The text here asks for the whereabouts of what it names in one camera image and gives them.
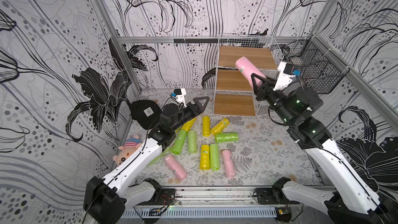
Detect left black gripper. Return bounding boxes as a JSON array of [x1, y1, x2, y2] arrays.
[[169, 96, 209, 131]]

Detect pink roll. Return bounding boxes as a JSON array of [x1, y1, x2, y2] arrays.
[[221, 150, 235, 178], [164, 154, 188, 181], [235, 57, 266, 89]]

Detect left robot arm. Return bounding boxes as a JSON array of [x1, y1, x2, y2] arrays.
[[83, 96, 210, 224]]

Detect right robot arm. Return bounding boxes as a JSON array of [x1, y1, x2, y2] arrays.
[[250, 73, 393, 224]]

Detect green roll near left arm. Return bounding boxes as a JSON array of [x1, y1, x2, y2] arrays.
[[148, 147, 171, 166]]

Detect yellow roll upright middle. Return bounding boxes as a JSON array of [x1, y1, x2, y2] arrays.
[[202, 116, 211, 137]]

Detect yellow roll with label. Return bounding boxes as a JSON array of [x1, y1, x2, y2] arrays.
[[210, 118, 230, 135]]

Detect green roll lying sideways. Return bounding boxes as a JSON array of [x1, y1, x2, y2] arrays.
[[215, 132, 239, 143]]

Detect pale green roll middle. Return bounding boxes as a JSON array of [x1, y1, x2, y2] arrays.
[[188, 130, 198, 154]]

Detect green roll dark left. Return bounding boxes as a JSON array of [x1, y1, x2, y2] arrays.
[[171, 129, 187, 155]]

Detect green roll front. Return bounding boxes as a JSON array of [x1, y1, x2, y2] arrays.
[[209, 143, 220, 171]]

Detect black cap with label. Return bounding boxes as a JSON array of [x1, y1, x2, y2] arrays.
[[128, 100, 161, 130]]

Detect yellow roll front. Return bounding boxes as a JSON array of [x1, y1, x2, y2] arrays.
[[200, 145, 210, 170]]

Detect pink plush toy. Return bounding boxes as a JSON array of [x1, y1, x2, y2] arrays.
[[113, 135, 142, 166]]

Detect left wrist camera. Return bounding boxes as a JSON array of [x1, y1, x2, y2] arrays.
[[171, 88, 187, 108]]

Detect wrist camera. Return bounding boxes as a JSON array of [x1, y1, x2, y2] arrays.
[[171, 88, 187, 108], [273, 62, 301, 91]]

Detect white wire three-tier shelf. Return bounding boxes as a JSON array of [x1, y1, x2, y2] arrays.
[[213, 34, 284, 117]]

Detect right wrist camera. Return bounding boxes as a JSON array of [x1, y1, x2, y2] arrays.
[[273, 62, 301, 91]]

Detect black wire wall basket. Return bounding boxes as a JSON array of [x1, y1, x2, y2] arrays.
[[279, 40, 344, 94]]

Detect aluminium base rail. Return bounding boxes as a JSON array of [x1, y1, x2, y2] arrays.
[[118, 183, 300, 209]]

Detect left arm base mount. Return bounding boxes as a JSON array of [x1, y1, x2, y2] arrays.
[[138, 178, 176, 206]]

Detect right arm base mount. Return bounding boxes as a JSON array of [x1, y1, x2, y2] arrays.
[[253, 188, 298, 205]]

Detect white slotted cable duct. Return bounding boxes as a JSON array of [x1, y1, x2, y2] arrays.
[[122, 206, 277, 219]]

